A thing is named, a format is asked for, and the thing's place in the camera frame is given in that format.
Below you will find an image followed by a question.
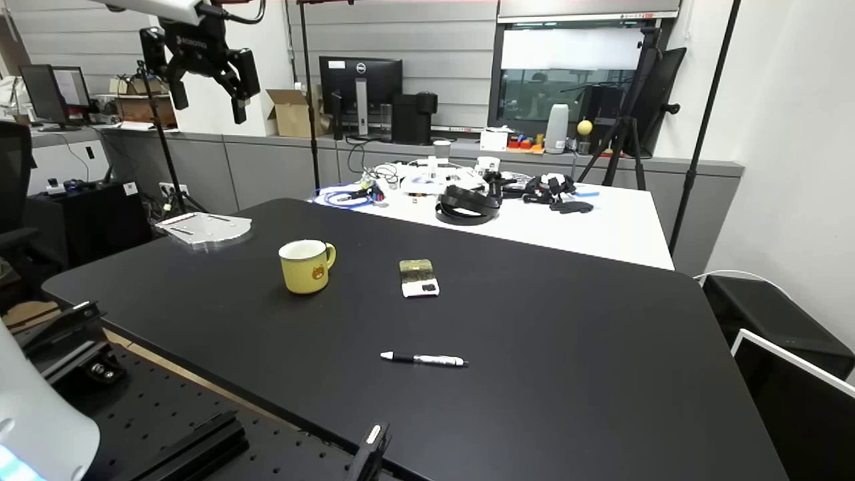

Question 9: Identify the olive green small card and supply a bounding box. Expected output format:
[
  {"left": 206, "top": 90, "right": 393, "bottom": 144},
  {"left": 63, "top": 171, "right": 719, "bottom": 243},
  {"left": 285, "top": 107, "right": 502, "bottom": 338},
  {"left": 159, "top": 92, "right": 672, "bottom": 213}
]
[{"left": 397, "top": 258, "right": 432, "bottom": 271}]

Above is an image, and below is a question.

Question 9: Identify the white side table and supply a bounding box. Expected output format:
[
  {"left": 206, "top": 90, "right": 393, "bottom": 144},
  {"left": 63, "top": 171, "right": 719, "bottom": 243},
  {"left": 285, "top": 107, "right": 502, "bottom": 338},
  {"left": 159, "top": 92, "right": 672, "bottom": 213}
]
[{"left": 313, "top": 171, "right": 672, "bottom": 269}]

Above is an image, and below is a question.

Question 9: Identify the black clamp bracket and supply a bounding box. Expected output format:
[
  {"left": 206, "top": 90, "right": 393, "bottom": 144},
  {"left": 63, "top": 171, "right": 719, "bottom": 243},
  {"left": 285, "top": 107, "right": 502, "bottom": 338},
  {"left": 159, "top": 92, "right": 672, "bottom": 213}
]
[{"left": 346, "top": 422, "right": 388, "bottom": 481}]

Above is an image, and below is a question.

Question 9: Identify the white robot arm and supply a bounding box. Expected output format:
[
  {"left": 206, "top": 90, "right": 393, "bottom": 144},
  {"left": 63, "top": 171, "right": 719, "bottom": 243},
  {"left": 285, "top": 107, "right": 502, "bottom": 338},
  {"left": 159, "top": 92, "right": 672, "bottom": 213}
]
[{"left": 98, "top": 0, "right": 266, "bottom": 122}]

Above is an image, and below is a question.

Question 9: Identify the yellow enamel mug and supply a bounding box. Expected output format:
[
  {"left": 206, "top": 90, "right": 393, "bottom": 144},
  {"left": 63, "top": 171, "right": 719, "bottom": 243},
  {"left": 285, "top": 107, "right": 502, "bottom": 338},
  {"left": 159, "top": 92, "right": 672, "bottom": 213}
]
[{"left": 278, "top": 237, "right": 337, "bottom": 297}]

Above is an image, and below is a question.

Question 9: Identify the black headset on table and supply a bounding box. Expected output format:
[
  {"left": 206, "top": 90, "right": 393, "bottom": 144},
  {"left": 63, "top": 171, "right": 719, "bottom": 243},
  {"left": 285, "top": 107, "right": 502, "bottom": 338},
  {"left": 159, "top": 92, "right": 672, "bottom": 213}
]
[{"left": 436, "top": 183, "right": 502, "bottom": 225}]

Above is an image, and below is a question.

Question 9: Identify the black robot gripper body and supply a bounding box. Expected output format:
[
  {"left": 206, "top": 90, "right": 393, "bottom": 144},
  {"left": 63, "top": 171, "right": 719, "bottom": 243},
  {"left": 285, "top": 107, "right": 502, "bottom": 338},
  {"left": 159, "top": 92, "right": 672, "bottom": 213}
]
[{"left": 138, "top": 17, "right": 231, "bottom": 76}]

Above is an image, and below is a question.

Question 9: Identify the black computer monitor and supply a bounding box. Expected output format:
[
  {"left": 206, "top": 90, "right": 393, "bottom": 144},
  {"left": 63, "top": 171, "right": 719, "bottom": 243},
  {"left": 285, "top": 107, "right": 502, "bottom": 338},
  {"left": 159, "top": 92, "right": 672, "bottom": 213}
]
[{"left": 319, "top": 56, "right": 402, "bottom": 136}]

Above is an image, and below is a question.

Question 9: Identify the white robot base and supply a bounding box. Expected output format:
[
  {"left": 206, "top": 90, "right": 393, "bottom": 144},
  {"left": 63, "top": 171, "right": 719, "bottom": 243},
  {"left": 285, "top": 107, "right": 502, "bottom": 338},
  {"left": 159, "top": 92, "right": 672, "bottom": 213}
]
[{"left": 0, "top": 325, "right": 102, "bottom": 481}]

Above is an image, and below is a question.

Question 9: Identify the black office chair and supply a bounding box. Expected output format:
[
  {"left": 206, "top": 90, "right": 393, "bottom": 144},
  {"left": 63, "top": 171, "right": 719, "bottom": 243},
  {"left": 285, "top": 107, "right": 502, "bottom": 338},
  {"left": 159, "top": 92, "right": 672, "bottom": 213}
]
[{"left": 0, "top": 119, "right": 40, "bottom": 291}]

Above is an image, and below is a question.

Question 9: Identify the white cylindrical speaker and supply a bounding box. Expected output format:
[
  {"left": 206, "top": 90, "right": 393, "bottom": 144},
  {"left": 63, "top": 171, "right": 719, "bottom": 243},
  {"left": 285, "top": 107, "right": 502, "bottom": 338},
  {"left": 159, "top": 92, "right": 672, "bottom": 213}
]
[{"left": 544, "top": 104, "right": 568, "bottom": 151}]

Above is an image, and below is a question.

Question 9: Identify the black and white pen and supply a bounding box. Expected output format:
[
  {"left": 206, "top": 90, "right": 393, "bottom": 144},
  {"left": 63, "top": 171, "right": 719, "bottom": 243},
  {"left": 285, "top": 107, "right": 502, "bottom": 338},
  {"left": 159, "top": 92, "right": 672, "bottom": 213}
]
[{"left": 378, "top": 350, "right": 466, "bottom": 369}]

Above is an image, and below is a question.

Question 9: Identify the cardboard box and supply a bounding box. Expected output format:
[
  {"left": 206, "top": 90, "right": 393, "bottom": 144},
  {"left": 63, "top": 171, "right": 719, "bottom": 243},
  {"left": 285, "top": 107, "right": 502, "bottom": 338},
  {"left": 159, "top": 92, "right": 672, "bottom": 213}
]
[{"left": 266, "top": 88, "right": 309, "bottom": 140}]

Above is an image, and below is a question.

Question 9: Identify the white electronics clutter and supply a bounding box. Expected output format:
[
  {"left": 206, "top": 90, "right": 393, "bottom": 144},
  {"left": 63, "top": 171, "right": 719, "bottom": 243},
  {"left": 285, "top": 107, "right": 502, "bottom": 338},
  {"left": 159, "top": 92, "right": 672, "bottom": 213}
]
[{"left": 372, "top": 158, "right": 485, "bottom": 194}]

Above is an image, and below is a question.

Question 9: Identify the black light stand pole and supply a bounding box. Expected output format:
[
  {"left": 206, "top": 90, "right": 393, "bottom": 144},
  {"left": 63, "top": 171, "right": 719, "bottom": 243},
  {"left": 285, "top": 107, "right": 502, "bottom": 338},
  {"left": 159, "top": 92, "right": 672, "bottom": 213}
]
[{"left": 667, "top": 0, "right": 742, "bottom": 253}]

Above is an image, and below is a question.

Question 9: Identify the black camera tripod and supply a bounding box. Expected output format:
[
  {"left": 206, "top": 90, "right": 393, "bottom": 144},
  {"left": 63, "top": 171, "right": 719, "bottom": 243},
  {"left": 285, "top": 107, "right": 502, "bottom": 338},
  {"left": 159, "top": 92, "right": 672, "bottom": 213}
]
[{"left": 580, "top": 26, "right": 687, "bottom": 189}]

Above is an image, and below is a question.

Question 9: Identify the black cables bundle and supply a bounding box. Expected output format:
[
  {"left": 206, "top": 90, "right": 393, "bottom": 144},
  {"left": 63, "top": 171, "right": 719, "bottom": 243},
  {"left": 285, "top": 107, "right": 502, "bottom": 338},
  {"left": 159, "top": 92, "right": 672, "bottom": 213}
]
[{"left": 519, "top": 171, "right": 596, "bottom": 215}]

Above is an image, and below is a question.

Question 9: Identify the yellow ball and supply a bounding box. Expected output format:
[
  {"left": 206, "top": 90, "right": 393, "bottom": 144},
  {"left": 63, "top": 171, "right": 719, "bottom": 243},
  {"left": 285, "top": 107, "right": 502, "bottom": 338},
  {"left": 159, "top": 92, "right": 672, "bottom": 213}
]
[{"left": 577, "top": 119, "right": 593, "bottom": 136}]

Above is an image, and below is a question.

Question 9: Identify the white small card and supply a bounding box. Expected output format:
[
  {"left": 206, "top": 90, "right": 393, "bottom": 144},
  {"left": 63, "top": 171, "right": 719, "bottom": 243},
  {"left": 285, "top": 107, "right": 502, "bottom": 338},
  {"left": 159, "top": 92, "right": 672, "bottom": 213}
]
[{"left": 401, "top": 277, "right": 441, "bottom": 299}]

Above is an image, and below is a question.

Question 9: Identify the black perforated breadboard base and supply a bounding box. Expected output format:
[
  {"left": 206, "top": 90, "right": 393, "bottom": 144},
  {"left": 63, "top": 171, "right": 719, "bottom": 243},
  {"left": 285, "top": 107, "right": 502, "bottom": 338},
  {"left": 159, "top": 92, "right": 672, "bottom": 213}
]
[{"left": 15, "top": 342, "right": 402, "bottom": 481}]

